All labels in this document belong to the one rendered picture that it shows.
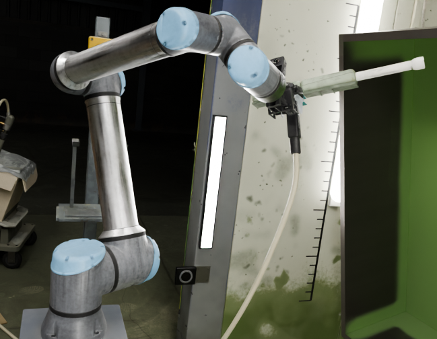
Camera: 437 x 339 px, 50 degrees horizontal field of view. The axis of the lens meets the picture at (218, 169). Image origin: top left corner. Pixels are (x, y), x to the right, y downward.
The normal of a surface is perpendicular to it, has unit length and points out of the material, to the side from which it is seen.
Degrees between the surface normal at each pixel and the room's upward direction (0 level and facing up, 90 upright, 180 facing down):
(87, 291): 90
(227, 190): 90
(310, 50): 90
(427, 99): 102
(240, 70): 77
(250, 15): 90
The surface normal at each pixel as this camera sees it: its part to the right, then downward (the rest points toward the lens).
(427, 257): -0.91, 0.18
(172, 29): -0.61, 0.06
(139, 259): 0.72, -0.15
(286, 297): 0.32, 0.22
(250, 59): -0.40, -0.09
